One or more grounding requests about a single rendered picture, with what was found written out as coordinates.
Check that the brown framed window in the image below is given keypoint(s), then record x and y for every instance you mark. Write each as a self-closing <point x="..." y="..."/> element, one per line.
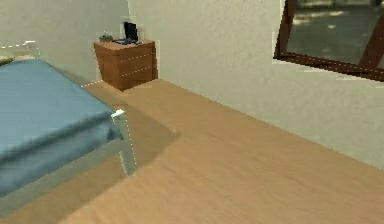
<point x="333" y="33"/>

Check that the small green grey object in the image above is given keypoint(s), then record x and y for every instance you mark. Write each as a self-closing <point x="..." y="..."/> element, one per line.
<point x="105" y="38"/>

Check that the brown wooden nightstand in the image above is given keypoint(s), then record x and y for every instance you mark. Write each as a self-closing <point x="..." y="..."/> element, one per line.
<point x="126" y="65"/>

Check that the black laptop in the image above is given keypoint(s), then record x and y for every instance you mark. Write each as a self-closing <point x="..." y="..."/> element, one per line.
<point x="130" y="33"/>

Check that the white bed with blue sheets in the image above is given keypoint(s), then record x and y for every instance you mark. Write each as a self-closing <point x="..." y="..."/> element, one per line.
<point x="46" y="113"/>

